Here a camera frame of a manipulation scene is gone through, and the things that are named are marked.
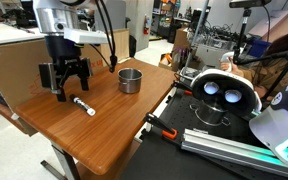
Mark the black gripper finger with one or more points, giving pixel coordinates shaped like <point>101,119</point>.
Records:
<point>60,80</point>
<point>83,75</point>

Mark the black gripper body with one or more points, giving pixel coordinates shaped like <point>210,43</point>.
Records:
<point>66,60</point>

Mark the black pen with white cap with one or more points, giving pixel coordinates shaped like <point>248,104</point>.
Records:
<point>90,111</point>

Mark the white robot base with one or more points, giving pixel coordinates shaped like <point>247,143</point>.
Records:
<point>271,126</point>

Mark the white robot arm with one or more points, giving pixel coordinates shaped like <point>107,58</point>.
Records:
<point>52,17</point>

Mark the silver metal cup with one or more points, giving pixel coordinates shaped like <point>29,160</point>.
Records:
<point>129,80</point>

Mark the white background table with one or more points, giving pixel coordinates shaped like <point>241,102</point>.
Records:
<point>9,34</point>

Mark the red fire extinguisher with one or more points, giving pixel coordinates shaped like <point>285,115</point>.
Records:
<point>146,25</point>

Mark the black orange clamp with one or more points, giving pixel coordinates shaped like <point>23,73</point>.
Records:
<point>167,131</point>

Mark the steel pot under headset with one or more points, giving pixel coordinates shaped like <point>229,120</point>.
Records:
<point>212,115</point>

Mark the white VR headset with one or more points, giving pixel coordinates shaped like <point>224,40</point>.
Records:
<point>231,92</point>

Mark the person in brown jacket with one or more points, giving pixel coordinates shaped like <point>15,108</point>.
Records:
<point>270,66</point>

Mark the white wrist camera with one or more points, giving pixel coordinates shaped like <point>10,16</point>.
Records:
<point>86,37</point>

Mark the cardboard box wall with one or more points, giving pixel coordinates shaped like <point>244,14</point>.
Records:
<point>19,72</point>

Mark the aluminium rail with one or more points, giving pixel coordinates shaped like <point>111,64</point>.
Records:
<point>232,151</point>

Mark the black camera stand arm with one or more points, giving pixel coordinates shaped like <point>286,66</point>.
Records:
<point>267,60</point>

